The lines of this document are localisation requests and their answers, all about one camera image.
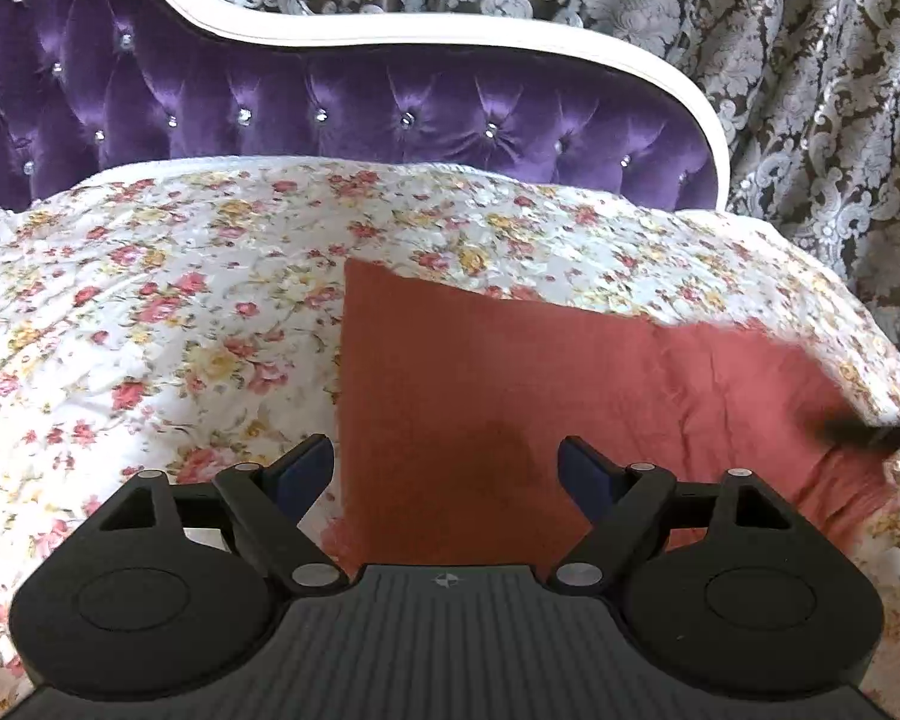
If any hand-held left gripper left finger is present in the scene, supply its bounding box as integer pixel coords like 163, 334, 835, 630
90, 433, 350, 595

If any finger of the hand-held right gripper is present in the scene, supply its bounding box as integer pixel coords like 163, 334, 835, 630
816, 418, 900, 452

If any grey damask curtain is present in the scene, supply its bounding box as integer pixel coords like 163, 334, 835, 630
180, 0, 900, 385

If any purple tufted headboard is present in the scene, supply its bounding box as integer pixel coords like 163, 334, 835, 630
0, 0, 732, 212

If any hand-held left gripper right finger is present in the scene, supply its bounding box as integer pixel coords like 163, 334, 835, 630
547, 435, 803, 595

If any floral bed sheet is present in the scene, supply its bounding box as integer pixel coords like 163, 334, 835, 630
0, 156, 900, 706

